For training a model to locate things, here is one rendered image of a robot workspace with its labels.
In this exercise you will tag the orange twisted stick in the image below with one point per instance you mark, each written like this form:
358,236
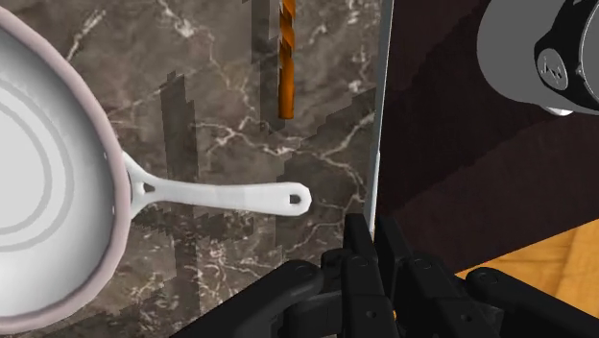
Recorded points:
286,70

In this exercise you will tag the white frying pan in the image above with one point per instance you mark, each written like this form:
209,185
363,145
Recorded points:
51,187

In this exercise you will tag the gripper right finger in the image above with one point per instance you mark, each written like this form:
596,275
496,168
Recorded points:
421,299

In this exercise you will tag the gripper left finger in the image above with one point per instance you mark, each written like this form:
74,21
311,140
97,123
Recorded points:
360,290

